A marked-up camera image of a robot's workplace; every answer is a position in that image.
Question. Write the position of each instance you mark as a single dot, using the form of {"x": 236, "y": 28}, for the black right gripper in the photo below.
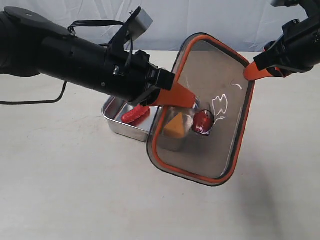
{"x": 296, "y": 51}

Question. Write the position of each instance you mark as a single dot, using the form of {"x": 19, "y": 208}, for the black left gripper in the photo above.
{"x": 134, "y": 79}

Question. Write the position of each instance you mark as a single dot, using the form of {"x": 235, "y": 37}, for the yellow toy cheese wedge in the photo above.
{"x": 175, "y": 128}

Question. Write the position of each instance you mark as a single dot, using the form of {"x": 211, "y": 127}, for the red toy sausage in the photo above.
{"x": 134, "y": 114}

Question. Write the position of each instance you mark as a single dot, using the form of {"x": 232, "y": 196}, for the transparent lid with orange valve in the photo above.
{"x": 214, "y": 72}

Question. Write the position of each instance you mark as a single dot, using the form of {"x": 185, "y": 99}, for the stainless steel lunch box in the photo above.
{"x": 114, "y": 108}

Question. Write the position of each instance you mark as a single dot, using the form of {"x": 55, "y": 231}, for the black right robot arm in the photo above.
{"x": 312, "y": 10}

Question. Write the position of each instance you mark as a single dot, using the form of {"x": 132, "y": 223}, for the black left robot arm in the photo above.
{"x": 30, "y": 45}

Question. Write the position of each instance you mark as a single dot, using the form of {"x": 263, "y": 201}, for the grey backdrop cloth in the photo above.
{"x": 244, "y": 25}

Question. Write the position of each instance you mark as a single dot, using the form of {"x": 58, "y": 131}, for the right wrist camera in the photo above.
{"x": 284, "y": 3}

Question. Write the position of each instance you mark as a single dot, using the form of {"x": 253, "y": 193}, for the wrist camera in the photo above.
{"x": 284, "y": 3}
{"x": 138, "y": 23}

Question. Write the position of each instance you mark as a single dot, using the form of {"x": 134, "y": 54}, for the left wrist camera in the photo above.
{"x": 138, "y": 23}

